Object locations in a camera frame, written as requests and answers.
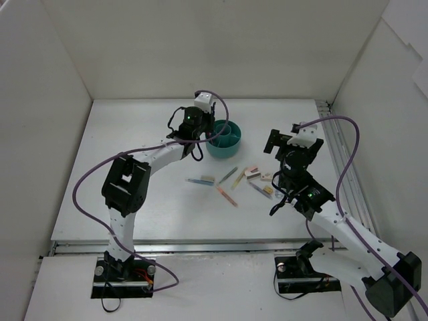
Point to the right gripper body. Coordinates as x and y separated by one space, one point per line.
279 141

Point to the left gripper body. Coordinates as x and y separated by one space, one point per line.
210 121

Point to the clear spray bottle blue cap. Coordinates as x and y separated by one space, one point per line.
279 194

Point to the grey green pen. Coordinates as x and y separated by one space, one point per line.
232 171

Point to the light blue pen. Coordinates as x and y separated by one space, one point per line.
199 181

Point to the yellow highlighter pen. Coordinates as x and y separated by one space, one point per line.
238 179

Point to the orange pen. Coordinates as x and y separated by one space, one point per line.
226 196

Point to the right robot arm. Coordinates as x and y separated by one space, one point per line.
388 277

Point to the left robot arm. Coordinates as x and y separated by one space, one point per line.
126 184

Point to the teal round organizer container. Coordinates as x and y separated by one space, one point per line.
227 144

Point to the small white eraser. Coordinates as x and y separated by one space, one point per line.
267 177

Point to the small yellow staple box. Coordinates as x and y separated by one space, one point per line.
268 190

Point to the pink white stapler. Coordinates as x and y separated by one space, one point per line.
252 173

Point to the purple pen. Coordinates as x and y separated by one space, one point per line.
260 190

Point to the beige eraser block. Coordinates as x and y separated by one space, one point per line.
207 178

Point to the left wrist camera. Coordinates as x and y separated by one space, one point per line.
204 101

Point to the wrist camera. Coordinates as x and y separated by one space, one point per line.
304 138
204 101

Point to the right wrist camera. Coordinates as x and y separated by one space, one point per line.
304 138

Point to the aluminium rail right side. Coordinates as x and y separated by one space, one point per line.
342 137

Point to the aluminium rail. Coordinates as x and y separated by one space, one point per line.
342 137
164 248

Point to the aluminium rail front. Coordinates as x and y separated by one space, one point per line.
164 248

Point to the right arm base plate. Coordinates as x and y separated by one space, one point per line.
291 283

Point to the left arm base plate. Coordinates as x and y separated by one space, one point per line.
107 283

